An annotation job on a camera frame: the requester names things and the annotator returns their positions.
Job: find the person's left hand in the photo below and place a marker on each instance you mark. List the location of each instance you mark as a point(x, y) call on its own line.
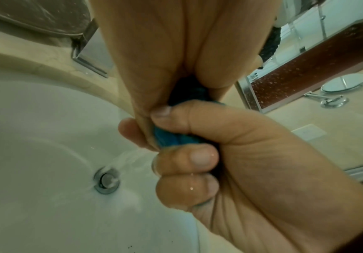
point(169, 49)

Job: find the person's right hand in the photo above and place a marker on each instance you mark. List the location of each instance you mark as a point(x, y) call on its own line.
point(263, 173)

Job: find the chrome faucet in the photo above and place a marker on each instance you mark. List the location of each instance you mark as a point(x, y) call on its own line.
point(97, 54)

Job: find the teal cleaning cloth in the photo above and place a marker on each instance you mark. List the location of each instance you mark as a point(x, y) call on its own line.
point(175, 138)

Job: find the round dark brown tray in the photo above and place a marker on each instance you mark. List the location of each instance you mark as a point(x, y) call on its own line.
point(43, 14)

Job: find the chrome sink drain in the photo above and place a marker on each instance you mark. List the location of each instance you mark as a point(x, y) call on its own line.
point(106, 180)

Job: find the white ceramic sink basin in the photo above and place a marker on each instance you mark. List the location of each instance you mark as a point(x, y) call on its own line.
point(43, 160)

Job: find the round chrome vanity mirror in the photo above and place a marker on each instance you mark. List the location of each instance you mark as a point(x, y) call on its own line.
point(344, 82)

